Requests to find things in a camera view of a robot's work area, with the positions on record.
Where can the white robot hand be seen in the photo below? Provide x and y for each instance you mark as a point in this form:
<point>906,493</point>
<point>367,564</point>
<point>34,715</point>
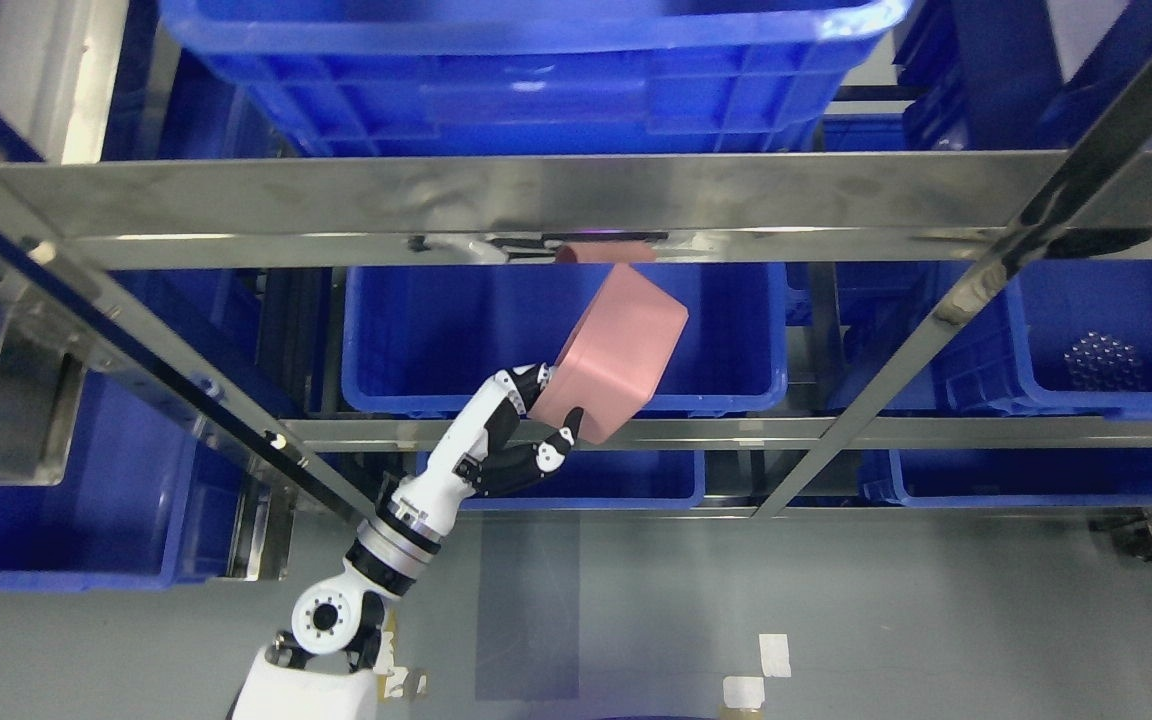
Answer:
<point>478,440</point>

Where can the pink storage box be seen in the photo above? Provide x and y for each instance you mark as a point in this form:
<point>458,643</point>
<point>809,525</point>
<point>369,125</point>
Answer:
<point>613,361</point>

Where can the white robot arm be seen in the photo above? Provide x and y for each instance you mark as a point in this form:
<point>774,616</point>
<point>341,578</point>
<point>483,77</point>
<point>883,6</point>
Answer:
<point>324,665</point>

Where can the blue bin middle shelf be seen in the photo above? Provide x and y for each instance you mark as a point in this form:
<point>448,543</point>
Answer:
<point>419,340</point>

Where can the blue bin shelf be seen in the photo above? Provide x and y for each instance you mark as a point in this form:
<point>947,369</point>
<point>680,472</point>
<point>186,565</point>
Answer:
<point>419,340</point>
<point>392,79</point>
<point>1064,338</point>

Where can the blue bin top shelf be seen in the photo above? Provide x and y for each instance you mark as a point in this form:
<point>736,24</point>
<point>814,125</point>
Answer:
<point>392,79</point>

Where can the steel shelf rack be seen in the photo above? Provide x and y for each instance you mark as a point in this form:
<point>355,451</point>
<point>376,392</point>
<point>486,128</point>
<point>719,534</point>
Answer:
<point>64,231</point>

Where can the blue bin right shelf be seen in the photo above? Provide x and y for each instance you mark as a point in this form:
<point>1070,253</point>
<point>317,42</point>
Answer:
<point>1064,338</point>

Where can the blue bin lower middle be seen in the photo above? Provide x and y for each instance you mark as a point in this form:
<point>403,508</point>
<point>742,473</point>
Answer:
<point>612,480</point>

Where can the blue bin left large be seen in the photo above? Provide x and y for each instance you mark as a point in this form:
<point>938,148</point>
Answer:
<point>100,490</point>

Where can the blue bin lower right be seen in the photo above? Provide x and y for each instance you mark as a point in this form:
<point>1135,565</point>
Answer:
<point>1004,478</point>

